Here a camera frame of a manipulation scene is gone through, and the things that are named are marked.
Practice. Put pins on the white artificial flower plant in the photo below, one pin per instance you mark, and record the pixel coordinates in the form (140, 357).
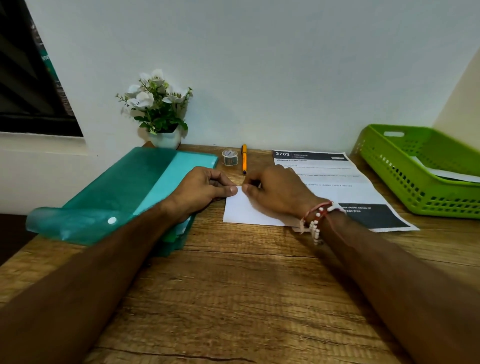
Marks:
(157, 101)

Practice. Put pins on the person's right thumb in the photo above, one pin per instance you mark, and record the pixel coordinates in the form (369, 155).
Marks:
(250, 194)

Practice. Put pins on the person's right hand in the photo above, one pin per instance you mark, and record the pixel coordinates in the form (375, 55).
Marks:
(279, 193)

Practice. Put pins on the green plastic document folder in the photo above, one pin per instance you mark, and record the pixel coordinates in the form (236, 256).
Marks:
(120, 195)

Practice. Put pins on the white paper sheet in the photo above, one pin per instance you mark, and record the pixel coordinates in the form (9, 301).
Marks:
(446, 171)

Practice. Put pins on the person's left forearm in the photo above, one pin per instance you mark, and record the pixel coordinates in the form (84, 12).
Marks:
(80, 285)

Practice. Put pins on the person's left thumb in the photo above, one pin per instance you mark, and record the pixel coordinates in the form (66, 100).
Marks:
(224, 191)

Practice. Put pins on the person's right forearm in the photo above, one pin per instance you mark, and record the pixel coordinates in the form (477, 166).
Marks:
(403, 290)

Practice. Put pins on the printed paper sheet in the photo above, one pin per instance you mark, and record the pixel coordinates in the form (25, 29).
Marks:
(337, 180)

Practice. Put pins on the person's left hand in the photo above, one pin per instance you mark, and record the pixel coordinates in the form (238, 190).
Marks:
(195, 191)

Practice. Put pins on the small white paper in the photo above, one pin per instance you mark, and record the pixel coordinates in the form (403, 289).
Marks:
(243, 210)

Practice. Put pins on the orange pen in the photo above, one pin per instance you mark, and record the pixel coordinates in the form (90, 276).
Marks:
(244, 159)

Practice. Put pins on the clear tape roll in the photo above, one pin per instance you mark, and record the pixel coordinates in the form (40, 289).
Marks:
(229, 157)

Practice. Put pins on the white flower pot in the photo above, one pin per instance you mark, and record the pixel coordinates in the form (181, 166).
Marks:
(165, 138)

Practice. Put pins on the green plastic basket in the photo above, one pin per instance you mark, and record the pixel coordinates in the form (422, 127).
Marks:
(405, 168)

